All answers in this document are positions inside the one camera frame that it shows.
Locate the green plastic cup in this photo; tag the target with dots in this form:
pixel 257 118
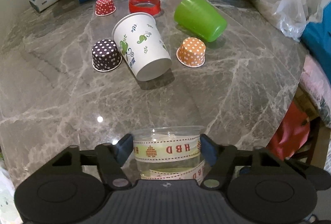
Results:
pixel 200 18

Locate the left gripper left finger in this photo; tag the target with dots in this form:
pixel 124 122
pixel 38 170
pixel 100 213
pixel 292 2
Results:
pixel 111 158

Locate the clear plastic bag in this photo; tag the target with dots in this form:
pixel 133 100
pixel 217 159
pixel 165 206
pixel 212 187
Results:
pixel 289 16

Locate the red bag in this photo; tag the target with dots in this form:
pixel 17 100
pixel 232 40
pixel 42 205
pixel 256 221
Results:
pixel 291 134

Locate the purple polka dot cupcake liner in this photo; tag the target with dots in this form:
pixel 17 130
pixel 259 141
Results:
pixel 105 56

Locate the blue cloth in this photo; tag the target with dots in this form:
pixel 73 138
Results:
pixel 317 39

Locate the clear ribbon-wrapped plastic cup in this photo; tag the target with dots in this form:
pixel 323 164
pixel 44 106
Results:
pixel 169 153

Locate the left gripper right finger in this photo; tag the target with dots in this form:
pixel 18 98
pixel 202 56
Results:
pixel 221 160

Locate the red polka dot cupcake liner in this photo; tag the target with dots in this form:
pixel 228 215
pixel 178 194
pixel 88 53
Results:
pixel 104 7

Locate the white paper cup green print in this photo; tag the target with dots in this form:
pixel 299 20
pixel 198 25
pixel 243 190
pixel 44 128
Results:
pixel 141 45

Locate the orange polka dot cupcake liner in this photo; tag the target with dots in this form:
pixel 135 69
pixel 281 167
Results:
pixel 191 52

